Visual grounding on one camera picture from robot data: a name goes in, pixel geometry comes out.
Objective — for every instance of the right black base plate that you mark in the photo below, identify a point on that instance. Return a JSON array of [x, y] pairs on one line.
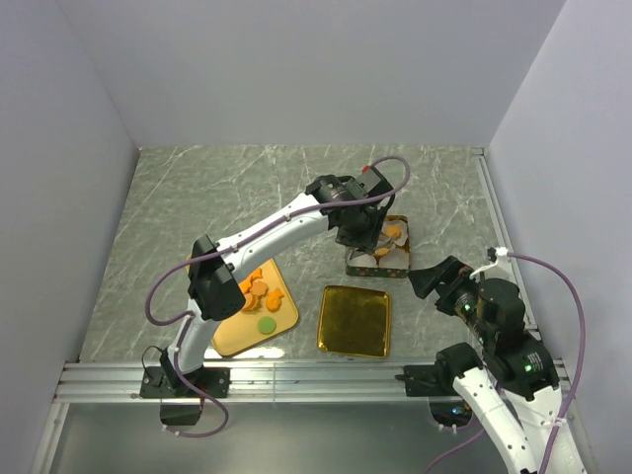
[[425, 381]]

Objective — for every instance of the orange fish cookie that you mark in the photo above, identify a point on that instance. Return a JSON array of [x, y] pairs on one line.
[[274, 300], [256, 274], [246, 284]]

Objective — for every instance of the tan flower cookie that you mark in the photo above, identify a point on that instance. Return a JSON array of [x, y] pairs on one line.
[[259, 288]]

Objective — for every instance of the green cookie tin box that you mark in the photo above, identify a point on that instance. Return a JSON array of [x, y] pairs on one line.
[[382, 242]]

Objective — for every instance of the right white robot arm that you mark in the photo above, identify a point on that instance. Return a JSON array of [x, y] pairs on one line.
[[510, 362]]

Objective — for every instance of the gold tin lid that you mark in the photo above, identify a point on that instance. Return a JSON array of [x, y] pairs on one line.
[[354, 321]]

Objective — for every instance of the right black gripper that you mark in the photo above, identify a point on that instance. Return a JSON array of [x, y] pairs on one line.
[[450, 270]]

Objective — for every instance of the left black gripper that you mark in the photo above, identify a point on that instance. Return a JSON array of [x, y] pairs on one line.
[[366, 242]]

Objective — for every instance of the yellow plastic tray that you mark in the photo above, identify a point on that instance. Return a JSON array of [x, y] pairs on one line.
[[239, 333]]

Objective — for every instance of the orange fish cookie right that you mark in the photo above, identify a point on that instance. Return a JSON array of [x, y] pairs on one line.
[[274, 300]]

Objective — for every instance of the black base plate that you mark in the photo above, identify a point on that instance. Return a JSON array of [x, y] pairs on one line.
[[156, 383], [425, 381]]

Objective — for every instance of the orange fish cookie middle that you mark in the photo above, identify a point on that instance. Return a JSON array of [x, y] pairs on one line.
[[246, 284]]

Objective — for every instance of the aluminium rail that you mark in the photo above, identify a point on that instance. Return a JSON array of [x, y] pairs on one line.
[[507, 265], [251, 381]]

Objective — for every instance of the orange fish cookie upper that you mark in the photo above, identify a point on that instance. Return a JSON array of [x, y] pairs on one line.
[[256, 274]]

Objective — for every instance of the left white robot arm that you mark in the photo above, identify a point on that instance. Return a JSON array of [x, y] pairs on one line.
[[216, 268]]

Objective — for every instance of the green sandwich cookie near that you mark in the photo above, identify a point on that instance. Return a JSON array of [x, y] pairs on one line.
[[267, 325]]

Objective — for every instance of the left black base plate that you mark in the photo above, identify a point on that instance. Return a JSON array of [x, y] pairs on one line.
[[156, 383]]

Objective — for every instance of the aluminium right side rail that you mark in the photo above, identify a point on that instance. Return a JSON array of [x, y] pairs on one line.
[[507, 265]]

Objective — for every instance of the aluminium front rail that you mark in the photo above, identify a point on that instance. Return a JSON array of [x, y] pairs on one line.
[[251, 381]]

